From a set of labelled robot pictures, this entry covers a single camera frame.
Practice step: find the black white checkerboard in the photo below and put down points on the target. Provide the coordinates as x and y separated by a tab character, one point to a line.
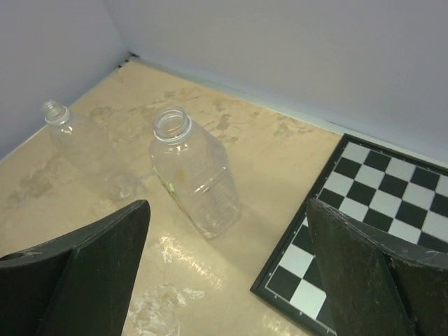
394	192

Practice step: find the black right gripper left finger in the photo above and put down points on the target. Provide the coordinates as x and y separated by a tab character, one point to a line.
80	283

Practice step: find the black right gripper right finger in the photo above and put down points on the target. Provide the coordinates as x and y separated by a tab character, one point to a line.
377	284

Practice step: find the clear round plastic bottle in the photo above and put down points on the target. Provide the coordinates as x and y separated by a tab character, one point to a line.
85	145

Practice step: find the clear square plastic bottle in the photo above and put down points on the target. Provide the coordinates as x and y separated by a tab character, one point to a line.
193	167

